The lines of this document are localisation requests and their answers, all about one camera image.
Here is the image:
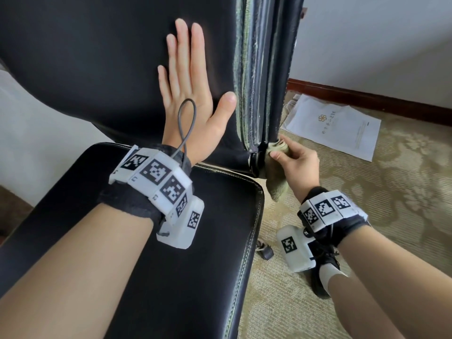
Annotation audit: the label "person's right hand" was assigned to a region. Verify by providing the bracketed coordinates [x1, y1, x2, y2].
[270, 135, 322, 204]

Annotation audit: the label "person's left hand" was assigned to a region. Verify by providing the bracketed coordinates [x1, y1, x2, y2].
[157, 18, 238, 167]

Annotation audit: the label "green cleaning cloth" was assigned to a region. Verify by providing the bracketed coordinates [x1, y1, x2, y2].
[263, 139, 291, 202]

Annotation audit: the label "black leather chair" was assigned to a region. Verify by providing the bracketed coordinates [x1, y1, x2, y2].
[0, 0, 306, 339]

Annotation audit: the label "person's right forearm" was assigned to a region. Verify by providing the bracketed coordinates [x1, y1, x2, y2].
[338, 226, 452, 339]

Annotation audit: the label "person's left forearm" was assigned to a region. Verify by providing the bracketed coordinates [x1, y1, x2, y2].
[0, 203, 163, 339]

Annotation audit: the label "person's right leg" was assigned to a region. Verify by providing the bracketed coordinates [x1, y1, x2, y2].
[319, 263, 407, 339]

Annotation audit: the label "white marker right wristband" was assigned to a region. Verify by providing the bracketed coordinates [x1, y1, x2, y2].
[297, 187, 370, 246]

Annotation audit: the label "white marker wristband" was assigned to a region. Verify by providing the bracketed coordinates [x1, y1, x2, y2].
[297, 187, 370, 246]
[99, 145, 194, 223]

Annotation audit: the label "white paper sheet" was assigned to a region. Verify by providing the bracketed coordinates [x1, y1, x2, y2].
[281, 94, 382, 162]

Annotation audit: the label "white marker left wristband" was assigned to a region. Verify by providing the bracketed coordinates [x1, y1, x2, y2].
[99, 145, 194, 223]

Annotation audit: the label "black shoe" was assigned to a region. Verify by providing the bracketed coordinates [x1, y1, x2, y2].
[308, 240, 341, 299]

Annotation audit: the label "thin black cable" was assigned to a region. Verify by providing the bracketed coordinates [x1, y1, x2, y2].
[174, 98, 198, 156]

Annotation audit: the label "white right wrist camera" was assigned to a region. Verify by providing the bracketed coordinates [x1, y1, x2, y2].
[276, 224, 316, 273]

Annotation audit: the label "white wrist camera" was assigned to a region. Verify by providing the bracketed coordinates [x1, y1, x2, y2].
[157, 195, 206, 250]
[276, 224, 316, 273]

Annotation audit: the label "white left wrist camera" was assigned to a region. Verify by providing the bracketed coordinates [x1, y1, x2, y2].
[157, 195, 206, 250]

